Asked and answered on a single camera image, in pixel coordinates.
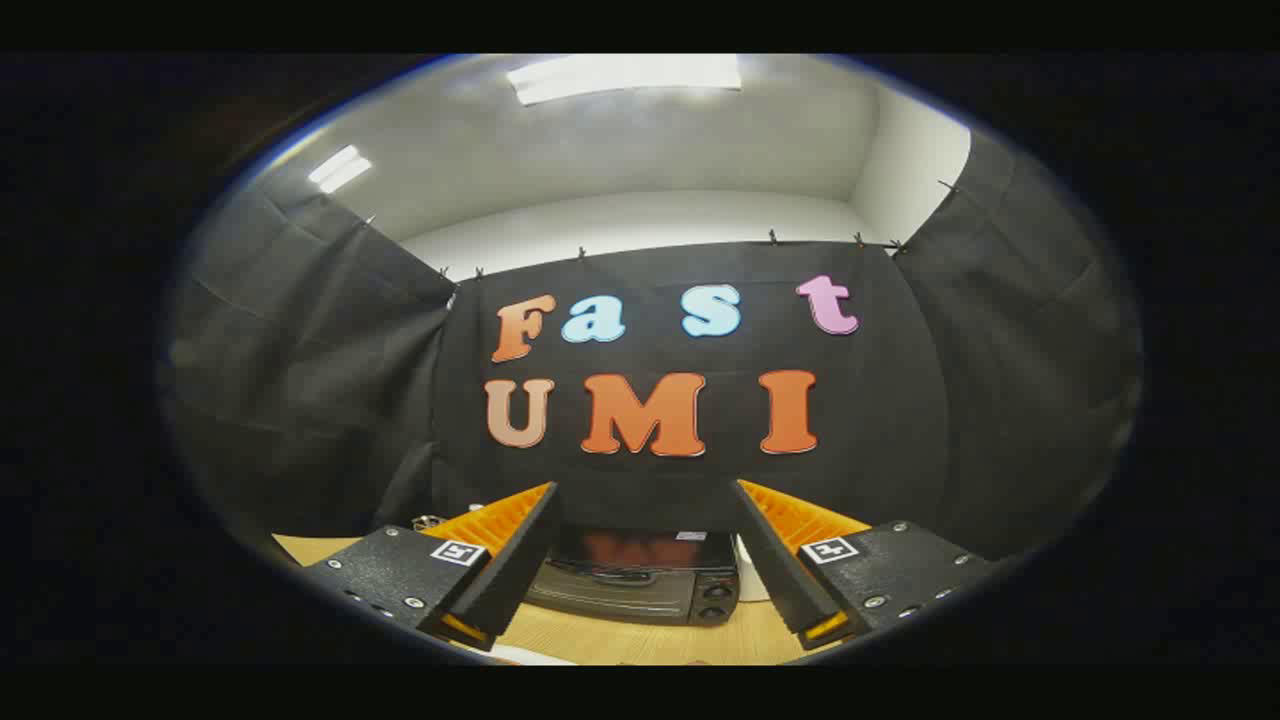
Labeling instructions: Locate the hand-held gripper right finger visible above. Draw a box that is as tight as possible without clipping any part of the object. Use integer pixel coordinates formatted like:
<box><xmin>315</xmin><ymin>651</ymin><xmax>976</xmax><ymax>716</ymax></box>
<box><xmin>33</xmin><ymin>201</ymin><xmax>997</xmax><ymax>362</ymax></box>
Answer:
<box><xmin>733</xmin><ymin>479</ymin><xmax>996</xmax><ymax>651</ymax></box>

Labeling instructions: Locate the black toaster oven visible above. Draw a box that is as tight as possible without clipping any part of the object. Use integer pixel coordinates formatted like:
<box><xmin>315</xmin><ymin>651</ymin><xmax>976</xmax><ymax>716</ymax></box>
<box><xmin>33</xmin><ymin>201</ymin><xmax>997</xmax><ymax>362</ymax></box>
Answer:
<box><xmin>522</xmin><ymin>525</ymin><xmax>743</xmax><ymax>628</ymax></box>

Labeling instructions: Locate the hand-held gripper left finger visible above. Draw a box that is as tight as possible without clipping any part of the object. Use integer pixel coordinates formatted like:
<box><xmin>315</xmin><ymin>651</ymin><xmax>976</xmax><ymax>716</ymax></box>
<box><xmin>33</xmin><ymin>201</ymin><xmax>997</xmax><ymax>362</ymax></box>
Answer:
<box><xmin>300</xmin><ymin>482</ymin><xmax>563</xmax><ymax>653</ymax></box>

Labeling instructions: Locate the white bread toaster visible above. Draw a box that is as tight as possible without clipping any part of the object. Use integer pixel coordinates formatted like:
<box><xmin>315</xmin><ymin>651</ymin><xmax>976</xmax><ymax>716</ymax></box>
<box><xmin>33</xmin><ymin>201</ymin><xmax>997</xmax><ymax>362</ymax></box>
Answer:
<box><xmin>737</xmin><ymin>535</ymin><xmax>771</xmax><ymax>603</ymax></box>

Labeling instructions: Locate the large ceiling light panel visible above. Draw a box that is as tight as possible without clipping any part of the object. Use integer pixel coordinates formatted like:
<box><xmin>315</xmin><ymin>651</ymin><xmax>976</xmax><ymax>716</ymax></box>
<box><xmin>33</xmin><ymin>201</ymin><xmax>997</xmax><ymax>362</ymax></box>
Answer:
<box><xmin>506</xmin><ymin>54</ymin><xmax>743</xmax><ymax>107</ymax></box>

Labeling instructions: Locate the white plate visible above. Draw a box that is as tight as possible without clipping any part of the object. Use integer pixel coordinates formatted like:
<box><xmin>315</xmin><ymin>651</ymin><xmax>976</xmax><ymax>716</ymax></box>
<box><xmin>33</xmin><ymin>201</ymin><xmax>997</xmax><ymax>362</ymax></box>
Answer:
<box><xmin>480</xmin><ymin>645</ymin><xmax>576</xmax><ymax>666</ymax></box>

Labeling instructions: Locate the small ceiling light panel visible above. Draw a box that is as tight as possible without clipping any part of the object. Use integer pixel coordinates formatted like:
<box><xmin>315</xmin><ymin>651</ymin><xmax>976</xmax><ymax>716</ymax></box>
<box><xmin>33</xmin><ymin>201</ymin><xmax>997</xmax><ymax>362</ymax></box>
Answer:
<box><xmin>307</xmin><ymin>145</ymin><xmax>373</xmax><ymax>195</ymax></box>

